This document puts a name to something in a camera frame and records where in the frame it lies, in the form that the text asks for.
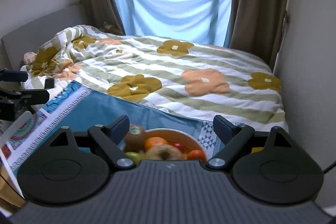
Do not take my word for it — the floral striped duvet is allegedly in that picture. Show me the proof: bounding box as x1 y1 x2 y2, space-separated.
22 25 288 131

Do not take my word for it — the blue patterned table cloth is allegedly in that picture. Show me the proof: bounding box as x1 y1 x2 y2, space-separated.
10 81 224 173

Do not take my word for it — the floral pillow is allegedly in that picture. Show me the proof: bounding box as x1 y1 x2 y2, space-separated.
100 22 123 36

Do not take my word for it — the black cable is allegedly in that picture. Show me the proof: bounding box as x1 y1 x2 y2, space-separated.
322 160 336 176

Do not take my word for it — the large orange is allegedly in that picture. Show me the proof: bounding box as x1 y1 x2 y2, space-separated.
144 137 168 151

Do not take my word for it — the small red tomato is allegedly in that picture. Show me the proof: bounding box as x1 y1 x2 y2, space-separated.
169 142 186 153

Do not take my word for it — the brown kiwi with sticker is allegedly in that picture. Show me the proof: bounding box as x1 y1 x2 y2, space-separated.
124 124 146 152

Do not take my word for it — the small tangerine front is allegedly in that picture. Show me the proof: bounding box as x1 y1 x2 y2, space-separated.
187 149 206 161

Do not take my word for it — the right brown curtain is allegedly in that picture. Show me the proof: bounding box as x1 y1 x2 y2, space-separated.
229 0 288 68

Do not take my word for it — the large yellowish brown apple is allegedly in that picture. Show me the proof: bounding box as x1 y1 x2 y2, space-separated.
145 144 185 161

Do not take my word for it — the yellow cartoon ceramic bowl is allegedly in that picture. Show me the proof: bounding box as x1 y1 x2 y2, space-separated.
119 127 208 164

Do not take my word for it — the green apple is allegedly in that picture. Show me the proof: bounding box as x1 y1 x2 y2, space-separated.
126 151 144 164

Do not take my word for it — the black smartphone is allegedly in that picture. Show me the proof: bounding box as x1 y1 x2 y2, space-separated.
45 78 55 89

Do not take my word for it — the light blue window cloth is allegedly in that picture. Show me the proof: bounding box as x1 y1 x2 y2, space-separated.
115 0 231 47

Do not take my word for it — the grey bed headboard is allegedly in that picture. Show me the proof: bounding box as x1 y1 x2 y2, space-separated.
1 3 92 71

